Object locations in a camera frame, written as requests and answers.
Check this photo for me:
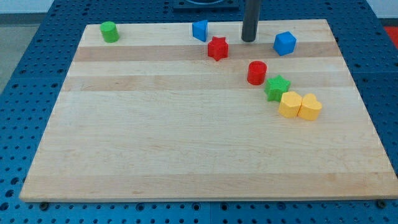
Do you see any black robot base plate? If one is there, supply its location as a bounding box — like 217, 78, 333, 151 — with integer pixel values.
171, 0, 241, 11

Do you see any yellow pentagon block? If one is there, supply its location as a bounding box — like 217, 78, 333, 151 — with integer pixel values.
278, 91, 302, 118

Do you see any red star block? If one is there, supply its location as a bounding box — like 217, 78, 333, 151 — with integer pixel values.
207, 36, 229, 61

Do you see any wooden board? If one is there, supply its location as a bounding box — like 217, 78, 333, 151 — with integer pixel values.
19, 19, 397, 202

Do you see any yellow heart block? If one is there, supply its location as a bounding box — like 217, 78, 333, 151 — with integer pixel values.
298, 93, 323, 121

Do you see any blue cube block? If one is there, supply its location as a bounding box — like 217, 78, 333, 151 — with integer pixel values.
273, 31, 297, 56

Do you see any red cylinder block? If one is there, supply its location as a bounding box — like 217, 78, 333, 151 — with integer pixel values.
247, 61, 267, 85

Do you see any blue triangle block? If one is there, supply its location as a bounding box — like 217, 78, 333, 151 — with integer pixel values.
192, 20, 208, 42

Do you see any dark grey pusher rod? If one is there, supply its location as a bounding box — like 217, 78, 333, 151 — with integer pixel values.
241, 0, 262, 42

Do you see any green cylinder block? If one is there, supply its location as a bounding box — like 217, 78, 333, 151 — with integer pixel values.
99, 21, 119, 43

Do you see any green star block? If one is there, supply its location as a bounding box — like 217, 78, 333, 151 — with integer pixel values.
264, 75, 291, 102

